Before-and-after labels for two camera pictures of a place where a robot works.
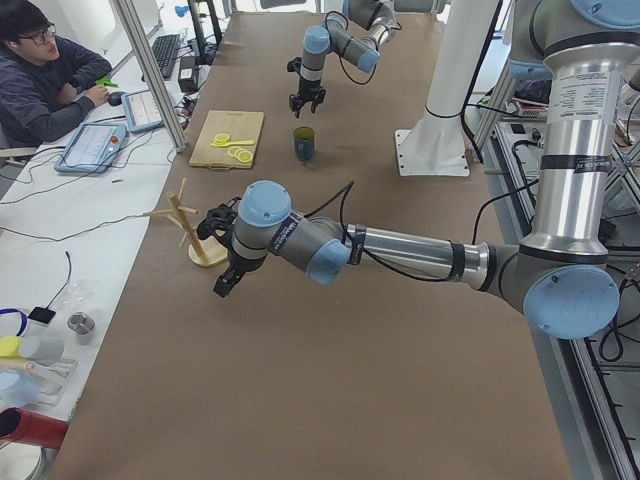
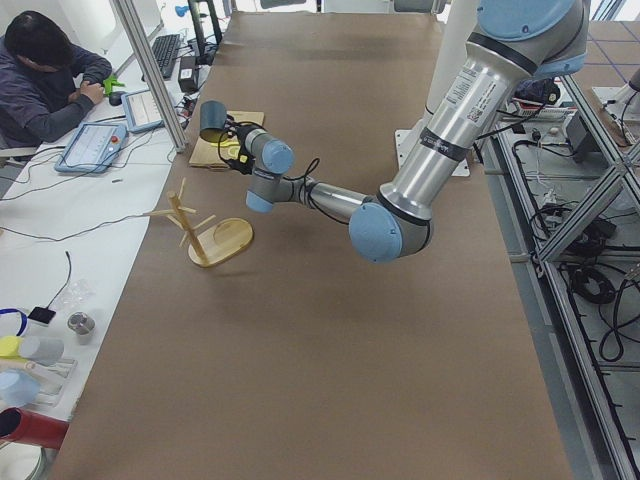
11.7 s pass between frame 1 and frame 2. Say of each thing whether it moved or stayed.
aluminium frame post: stayed
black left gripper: moved
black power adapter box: stayed
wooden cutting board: stayed
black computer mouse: stayed
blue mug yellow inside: moved
